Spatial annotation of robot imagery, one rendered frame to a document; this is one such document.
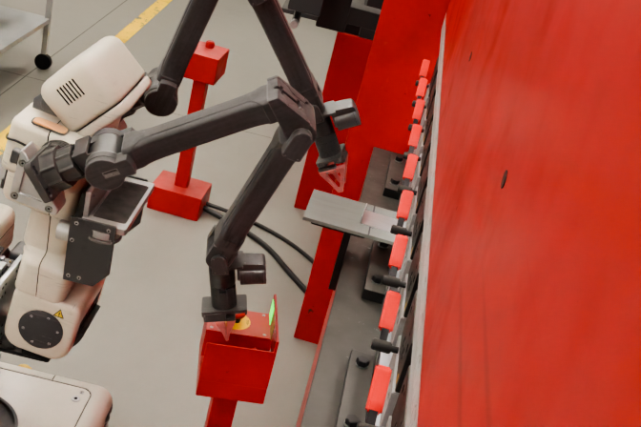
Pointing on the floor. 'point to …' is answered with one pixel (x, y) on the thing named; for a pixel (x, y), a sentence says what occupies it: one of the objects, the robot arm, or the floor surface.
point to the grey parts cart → (17, 31)
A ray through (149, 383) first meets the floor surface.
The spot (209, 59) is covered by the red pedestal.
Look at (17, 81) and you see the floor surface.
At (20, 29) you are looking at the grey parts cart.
